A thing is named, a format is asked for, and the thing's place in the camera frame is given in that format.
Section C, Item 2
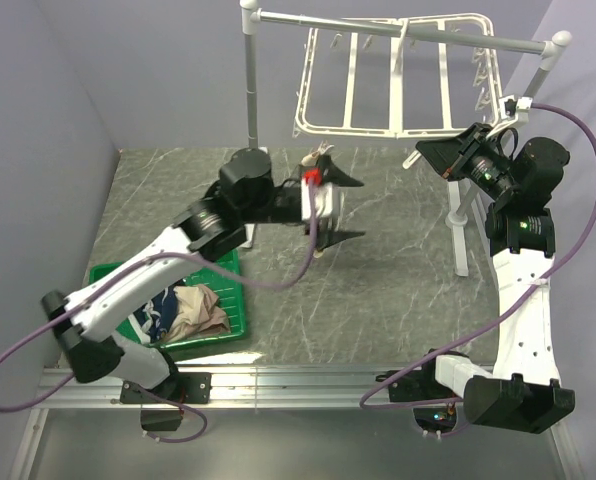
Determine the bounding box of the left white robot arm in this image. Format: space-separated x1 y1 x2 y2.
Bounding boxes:
41 148 363 402

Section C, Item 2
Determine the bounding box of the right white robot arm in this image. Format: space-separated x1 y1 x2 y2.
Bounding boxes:
416 123 576 434

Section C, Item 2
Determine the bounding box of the taupe beige underwear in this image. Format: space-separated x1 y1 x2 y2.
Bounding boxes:
299 150 329 258

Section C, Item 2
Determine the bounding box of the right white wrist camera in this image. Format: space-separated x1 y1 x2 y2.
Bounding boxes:
489 95 533 137

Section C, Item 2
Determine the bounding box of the grey white garment rack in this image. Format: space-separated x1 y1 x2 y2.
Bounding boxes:
239 0 574 277

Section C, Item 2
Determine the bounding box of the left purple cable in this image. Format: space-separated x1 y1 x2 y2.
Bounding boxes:
0 184 321 444

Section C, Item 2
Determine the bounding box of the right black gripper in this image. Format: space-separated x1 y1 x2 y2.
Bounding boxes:
416 123 517 202

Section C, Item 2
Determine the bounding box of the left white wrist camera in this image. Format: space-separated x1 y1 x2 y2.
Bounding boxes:
301 168 343 223

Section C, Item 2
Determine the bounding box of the green plastic tray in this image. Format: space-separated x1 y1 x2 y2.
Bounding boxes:
116 269 247 353

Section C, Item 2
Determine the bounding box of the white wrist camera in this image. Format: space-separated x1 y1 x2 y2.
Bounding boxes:
301 168 343 223
489 95 533 137

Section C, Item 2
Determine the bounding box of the navy white underwear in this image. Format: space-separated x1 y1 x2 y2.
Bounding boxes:
128 286 179 345

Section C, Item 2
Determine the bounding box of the beige pink underwear pile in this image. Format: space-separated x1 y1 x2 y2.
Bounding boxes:
162 285 231 344

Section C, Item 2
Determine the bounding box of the aluminium rail base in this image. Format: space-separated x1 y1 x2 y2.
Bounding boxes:
11 364 584 479

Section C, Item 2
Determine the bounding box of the white clip drying hanger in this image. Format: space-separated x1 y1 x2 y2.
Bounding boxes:
292 27 502 142

